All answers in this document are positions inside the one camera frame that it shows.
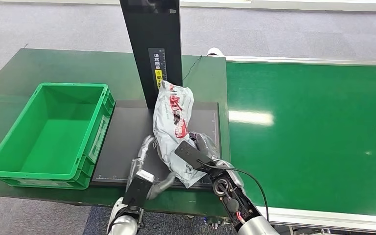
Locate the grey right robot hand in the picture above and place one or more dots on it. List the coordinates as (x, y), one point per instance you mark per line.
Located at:
(207, 146)

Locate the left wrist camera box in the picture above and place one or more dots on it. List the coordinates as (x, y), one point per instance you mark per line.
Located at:
(137, 191)

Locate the white plastic mailer package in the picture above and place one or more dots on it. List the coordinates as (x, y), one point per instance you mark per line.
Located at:
(171, 129)

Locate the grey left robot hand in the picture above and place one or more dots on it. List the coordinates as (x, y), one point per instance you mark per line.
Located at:
(136, 162)

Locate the dark blue floor mat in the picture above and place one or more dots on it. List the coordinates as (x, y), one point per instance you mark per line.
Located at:
(175, 225)

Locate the green plastic crate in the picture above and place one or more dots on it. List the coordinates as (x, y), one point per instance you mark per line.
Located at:
(55, 139)

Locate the white conveyor roller end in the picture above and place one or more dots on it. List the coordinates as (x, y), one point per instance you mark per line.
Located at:
(214, 52)

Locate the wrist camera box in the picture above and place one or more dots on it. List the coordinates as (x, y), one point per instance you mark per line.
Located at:
(137, 191)
(191, 154)

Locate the black scanner column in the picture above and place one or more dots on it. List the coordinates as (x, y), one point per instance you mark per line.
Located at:
(155, 32)

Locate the green conveyor belt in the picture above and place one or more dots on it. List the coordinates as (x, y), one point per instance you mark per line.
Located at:
(337, 113)

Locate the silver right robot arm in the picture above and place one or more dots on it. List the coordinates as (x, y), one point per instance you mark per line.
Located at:
(240, 201)

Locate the silver conveyor frame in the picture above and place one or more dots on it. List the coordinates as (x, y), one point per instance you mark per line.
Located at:
(321, 219)

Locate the black scanner base platform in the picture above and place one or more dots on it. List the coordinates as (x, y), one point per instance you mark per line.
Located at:
(123, 146)

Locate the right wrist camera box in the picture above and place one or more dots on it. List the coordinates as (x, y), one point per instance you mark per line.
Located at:
(191, 154)

